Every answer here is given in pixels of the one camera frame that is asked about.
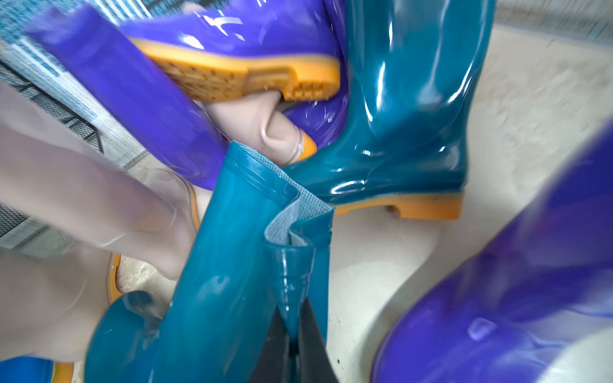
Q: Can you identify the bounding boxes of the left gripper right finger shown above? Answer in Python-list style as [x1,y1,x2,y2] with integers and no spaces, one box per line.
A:
[293,298,338,383]

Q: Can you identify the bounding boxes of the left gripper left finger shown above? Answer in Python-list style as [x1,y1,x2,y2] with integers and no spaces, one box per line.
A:
[248,308,290,383]

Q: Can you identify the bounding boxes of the purple rain boot front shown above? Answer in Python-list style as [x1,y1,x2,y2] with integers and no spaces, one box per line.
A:
[370,125,612,382]

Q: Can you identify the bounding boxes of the beige rain boot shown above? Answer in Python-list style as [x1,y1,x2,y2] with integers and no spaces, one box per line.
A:
[1,84,197,280]
[1,242,113,362]
[204,90,317,167]

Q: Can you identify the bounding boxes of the black wire mesh shelf rack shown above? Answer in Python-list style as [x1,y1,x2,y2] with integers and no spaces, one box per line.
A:
[0,61,106,240]

